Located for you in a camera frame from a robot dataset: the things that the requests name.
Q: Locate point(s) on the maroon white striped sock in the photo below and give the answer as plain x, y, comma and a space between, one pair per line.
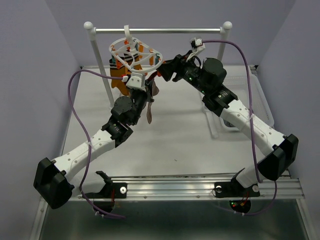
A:
154, 89

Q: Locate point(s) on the aluminium rail frame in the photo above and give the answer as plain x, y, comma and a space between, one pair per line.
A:
182, 208

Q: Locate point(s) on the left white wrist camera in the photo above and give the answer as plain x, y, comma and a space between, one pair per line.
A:
135, 81

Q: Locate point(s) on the teal clothes peg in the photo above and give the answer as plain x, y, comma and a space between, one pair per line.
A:
157, 59

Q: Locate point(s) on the mustard brown striped sock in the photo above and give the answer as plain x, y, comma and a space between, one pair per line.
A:
129, 59

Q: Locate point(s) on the white clothes drying rack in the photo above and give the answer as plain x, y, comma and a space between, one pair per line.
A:
92, 32

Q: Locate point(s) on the white round clip hanger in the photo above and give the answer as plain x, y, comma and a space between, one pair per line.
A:
128, 45

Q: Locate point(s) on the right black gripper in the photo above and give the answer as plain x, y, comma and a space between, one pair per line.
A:
177, 65

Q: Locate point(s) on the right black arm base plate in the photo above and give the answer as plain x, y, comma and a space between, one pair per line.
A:
229, 189

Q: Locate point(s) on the yellow orange clothes peg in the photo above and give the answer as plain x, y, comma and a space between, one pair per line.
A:
151, 59

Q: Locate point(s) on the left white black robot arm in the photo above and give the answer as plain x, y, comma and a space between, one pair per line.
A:
53, 177

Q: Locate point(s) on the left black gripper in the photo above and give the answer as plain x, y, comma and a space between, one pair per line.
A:
147, 94

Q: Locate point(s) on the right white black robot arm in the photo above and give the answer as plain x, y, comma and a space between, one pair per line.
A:
278, 149

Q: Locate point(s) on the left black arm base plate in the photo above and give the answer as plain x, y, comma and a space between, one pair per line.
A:
115, 190

